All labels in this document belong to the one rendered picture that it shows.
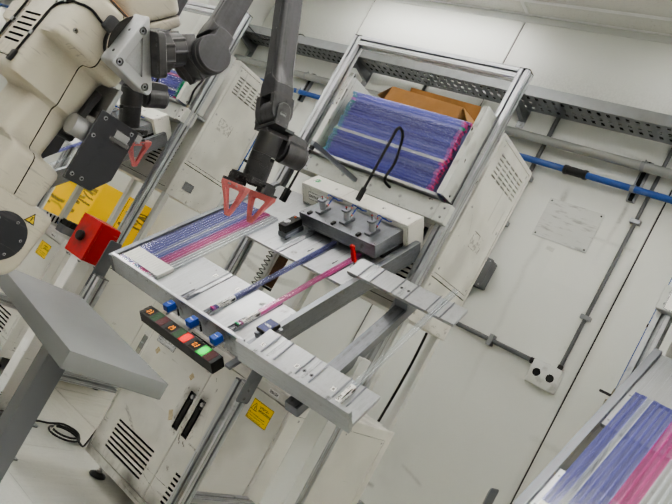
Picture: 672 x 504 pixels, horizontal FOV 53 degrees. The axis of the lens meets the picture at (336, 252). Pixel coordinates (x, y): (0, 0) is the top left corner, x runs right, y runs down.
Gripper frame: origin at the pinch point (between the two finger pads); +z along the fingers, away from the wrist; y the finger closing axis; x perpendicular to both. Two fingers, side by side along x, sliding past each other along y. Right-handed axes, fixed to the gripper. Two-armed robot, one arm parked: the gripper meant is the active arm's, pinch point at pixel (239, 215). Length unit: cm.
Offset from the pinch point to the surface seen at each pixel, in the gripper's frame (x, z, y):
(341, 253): 2, 2, 67
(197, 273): 34, 23, 44
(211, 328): 13.1, 32.5, 28.2
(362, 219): 3, -11, 74
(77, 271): 96, 45, 63
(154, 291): 41, 32, 36
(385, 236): -9, -9, 68
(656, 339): -90, -9, 62
